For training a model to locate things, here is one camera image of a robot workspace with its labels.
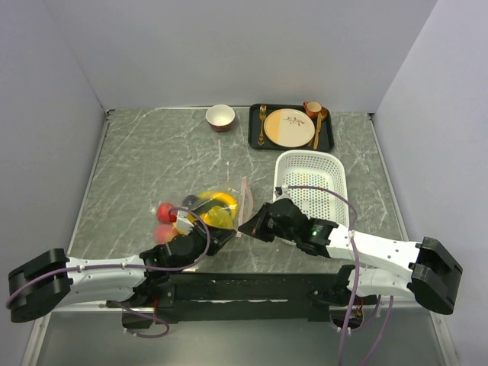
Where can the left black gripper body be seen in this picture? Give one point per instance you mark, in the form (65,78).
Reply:
(197,235)

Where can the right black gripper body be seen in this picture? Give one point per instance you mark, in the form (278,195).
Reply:
(273,230)

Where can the clear zip top bag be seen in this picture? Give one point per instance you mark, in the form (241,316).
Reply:
(239,189)

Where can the yellow star fruit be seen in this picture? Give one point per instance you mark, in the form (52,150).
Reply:
(218,217)

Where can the dark brown round fruit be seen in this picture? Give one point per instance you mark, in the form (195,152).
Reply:
(189,201)

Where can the green avocado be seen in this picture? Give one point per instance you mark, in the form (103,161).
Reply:
(201,206)

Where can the yellow banana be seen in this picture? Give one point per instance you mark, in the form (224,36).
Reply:
(228,200)

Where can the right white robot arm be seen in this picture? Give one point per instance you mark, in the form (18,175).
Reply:
(424,271)

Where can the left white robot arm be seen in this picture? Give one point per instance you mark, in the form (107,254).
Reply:
(54,279)

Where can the white perforated plastic basket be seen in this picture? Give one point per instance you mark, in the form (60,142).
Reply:
(311,177)

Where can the cream and orange plate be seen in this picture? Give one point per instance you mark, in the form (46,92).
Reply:
(289,128)

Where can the black serving tray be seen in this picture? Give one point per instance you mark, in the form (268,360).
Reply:
(326,138)

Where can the gold spoon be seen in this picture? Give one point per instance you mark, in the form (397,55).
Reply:
(319,121)

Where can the white and brown bowl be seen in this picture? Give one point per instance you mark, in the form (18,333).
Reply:
(220,117)

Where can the gold fork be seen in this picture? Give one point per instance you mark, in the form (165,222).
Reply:
(262,116)

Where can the small orange cup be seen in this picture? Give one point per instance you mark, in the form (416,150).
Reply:
(312,108)

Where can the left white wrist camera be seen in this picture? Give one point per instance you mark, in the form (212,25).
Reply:
(184,221)

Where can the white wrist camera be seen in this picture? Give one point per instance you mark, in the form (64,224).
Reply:
(184,221)
(281,192)

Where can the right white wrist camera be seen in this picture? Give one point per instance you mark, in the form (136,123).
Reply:
(281,192)

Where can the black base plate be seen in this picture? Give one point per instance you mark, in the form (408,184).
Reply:
(195,296)

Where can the aluminium mounting rail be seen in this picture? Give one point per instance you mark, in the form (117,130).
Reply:
(137,289)

